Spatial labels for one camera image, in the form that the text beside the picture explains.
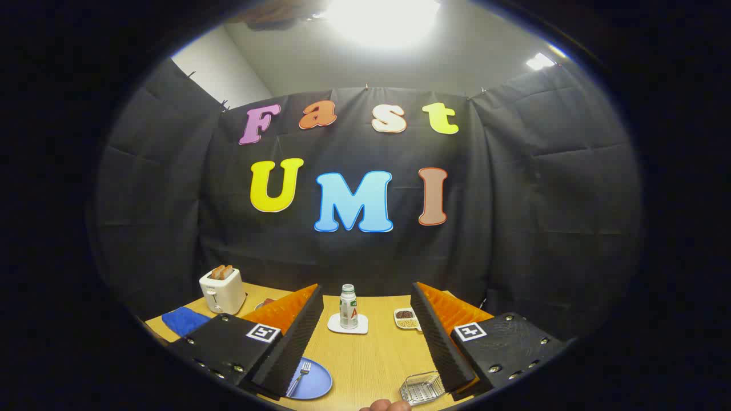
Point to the beige oval plate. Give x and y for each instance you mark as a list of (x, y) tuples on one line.
[(264, 303)]

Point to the blue round plate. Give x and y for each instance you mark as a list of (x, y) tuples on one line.
[(317, 383)]

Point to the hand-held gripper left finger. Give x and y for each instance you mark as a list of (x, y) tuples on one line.
[(291, 348)]

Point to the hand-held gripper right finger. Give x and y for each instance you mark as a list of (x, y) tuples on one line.
[(442, 342)]

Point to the blue folded cloth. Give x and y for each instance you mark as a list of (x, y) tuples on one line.
[(183, 321)]

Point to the large ceiling light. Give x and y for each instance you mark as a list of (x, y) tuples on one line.
[(382, 20)]

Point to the cream white toaster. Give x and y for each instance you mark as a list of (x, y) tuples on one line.
[(224, 294)]

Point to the white divided snack tray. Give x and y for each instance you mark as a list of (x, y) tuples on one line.
[(405, 318)]

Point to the white square coaster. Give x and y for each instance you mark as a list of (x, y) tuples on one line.
[(337, 326)]

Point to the small ceiling light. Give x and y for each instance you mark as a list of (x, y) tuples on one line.
[(539, 61)]

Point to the toast slice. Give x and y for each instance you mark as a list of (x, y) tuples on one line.
[(221, 272)]

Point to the white drink bottle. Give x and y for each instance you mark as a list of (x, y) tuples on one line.
[(348, 308)]

